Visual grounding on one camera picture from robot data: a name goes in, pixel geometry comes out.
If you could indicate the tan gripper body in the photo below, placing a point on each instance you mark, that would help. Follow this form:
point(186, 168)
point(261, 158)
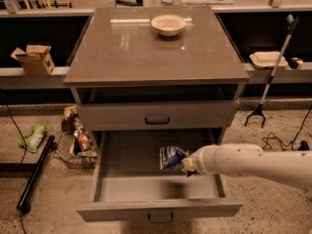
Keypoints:
point(202, 161)

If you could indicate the blue chip bag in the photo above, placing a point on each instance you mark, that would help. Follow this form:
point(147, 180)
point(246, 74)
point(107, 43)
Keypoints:
point(171, 156)

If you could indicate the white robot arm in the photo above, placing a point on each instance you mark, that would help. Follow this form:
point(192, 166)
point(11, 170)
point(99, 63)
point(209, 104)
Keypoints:
point(292, 168)

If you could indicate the closed grey top drawer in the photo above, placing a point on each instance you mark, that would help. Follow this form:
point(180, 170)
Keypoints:
point(152, 116)

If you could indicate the open grey middle drawer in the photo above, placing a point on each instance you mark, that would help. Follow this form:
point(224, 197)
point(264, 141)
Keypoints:
point(128, 183)

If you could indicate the grey drawer cabinet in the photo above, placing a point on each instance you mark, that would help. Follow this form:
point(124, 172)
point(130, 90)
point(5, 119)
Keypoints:
point(123, 59)

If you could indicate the white takeout container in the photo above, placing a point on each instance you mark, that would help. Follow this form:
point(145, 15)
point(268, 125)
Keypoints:
point(264, 59)

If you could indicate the white ceramic bowl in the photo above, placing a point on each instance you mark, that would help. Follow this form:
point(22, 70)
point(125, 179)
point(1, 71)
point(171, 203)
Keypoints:
point(168, 25)

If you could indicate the yellow tape measure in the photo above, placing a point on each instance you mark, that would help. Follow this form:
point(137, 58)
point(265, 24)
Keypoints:
point(296, 63)

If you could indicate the black metal floor bar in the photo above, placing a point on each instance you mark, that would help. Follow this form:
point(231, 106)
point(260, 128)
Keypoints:
point(23, 204)

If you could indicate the grabber reacher tool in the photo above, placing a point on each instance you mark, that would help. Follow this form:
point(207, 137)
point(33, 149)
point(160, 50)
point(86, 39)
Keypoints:
point(292, 23)

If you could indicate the cardboard box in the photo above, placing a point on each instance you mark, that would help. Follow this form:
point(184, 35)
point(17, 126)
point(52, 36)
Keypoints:
point(35, 61)

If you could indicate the wire basket with items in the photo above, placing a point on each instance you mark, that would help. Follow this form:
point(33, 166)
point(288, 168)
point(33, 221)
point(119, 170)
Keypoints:
point(68, 149)

